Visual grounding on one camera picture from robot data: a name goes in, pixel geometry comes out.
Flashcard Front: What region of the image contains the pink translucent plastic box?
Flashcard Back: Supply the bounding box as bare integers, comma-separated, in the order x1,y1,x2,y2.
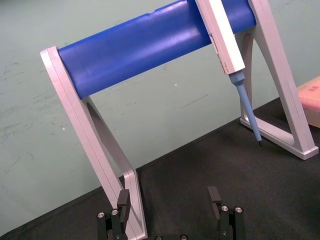
296,76,320,128

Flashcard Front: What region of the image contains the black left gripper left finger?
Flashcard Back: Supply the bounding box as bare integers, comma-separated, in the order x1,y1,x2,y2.
96,188,131,240

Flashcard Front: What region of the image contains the black table cloth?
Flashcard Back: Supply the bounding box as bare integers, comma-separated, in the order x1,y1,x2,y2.
0,96,320,240

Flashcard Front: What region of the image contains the white pipette with blue tip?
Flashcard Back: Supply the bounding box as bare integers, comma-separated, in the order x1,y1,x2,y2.
194,0,263,148

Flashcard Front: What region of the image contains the white and blue pipette stand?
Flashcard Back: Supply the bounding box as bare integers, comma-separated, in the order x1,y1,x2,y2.
39,0,319,240

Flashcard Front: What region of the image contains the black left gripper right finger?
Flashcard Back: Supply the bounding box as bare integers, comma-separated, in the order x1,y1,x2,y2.
207,186,246,240

